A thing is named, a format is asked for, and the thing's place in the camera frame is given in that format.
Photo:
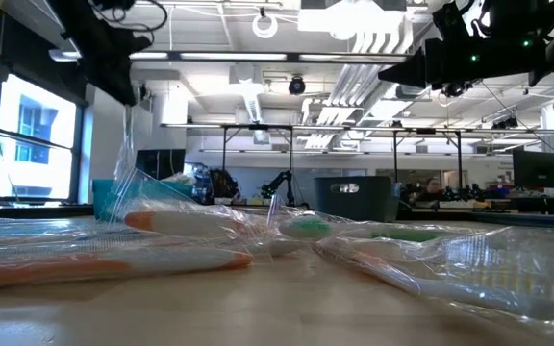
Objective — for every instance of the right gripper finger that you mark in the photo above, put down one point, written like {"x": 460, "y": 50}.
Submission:
{"x": 411, "y": 65}
{"x": 411, "y": 81}

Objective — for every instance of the green toothbrush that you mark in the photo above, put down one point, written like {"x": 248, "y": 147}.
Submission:
{"x": 310, "y": 228}
{"x": 127, "y": 144}
{"x": 243, "y": 207}

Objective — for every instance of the background black robot arm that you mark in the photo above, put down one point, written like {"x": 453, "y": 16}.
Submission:
{"x": 282, "y": 180}
{"x": 224, "y": 185}
{"x": 455, "y": 192}

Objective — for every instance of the black monitor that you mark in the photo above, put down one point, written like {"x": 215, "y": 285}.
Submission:
{"x": 161, "y": 163}
{"x": 539, "y": 168}

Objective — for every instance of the teal plastic bin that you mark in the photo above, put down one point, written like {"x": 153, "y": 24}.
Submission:
{"x": 100, "y": 192}

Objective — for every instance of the dark grey plastic bin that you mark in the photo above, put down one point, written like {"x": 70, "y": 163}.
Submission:
{"x": 354, "y": 206}

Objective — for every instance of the blue background crate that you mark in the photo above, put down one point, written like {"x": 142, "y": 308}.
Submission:
{"x": 498, "y": 192}

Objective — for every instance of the background dark table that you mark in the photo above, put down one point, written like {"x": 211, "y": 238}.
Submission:
{"x": 522, "y": 206}

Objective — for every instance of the teal plastic lid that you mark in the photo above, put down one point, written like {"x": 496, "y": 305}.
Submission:
{"x": 27, "y": 228}

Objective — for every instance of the black round ceiling camera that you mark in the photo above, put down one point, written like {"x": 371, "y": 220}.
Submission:
{"x": 143, "y": 91}
{"x": 296, "y": 86}

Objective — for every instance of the black rig frame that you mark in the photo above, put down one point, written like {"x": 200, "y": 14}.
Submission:
{"x": 258, "y": 127}
{"x": 395, "y": 154}

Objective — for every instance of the black window frame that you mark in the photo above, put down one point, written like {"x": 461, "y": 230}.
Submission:
{"x": 81, "y": 158}

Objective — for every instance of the silver ceiling duct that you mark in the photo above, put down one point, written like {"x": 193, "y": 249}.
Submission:
{"x": 254, "y": 108}

